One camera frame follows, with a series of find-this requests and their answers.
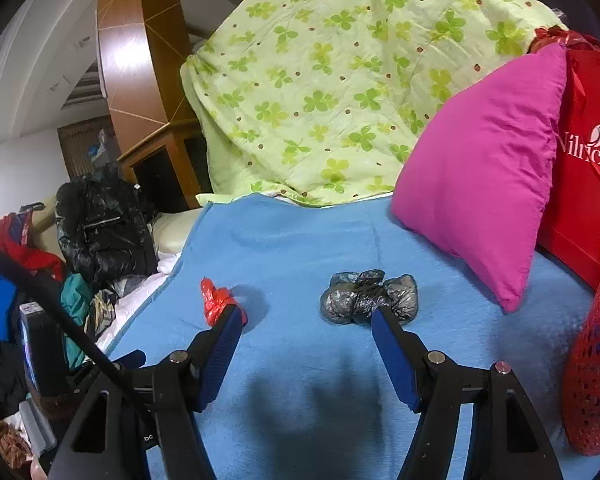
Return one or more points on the grey plastic bag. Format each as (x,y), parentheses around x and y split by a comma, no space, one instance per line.
(360,300)

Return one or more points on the shiny red plastic bag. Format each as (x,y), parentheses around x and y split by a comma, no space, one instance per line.
(570,39)

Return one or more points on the red plastic basket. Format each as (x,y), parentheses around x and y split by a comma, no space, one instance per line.
(595,385)

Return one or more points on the red paper gift bag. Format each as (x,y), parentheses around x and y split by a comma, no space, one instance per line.
(590,200)

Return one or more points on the blue blanket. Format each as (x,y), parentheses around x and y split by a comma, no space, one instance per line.
(290,250)

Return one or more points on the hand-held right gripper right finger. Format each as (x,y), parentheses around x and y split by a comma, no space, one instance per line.
(395,360)

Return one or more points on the red plastic wrapper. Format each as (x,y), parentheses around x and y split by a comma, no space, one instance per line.
(212,305)

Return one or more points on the red garment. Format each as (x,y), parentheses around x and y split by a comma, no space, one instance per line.
(35,260)

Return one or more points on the brown patterned cloth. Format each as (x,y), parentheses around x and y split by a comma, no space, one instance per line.
(7,442)

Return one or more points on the dark lattice panel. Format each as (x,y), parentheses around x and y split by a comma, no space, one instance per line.
(80,145)

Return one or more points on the green clover print quilt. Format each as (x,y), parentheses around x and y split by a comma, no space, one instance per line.
(330,85)

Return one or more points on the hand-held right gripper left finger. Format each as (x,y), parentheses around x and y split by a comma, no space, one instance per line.
(220,360)

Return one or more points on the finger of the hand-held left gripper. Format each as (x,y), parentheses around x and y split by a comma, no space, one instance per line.
(130,360)

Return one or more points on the wooden headboard cabinet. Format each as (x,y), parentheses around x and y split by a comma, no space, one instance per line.
(130,60)

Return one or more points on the black puffer jacket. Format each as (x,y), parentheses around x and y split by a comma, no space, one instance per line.
(105,230)

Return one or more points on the magenta pillow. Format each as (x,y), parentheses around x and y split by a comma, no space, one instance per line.
(480,170)

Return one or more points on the ceiling air vent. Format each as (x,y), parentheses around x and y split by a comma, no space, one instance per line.
(82,92)

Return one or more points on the white bed sheet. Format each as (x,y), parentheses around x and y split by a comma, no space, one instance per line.
(135,300)

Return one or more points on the teal cloth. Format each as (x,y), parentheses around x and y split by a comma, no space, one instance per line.
(75,300)

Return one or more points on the cream pillow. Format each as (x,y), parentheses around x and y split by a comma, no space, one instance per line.
(172,235)

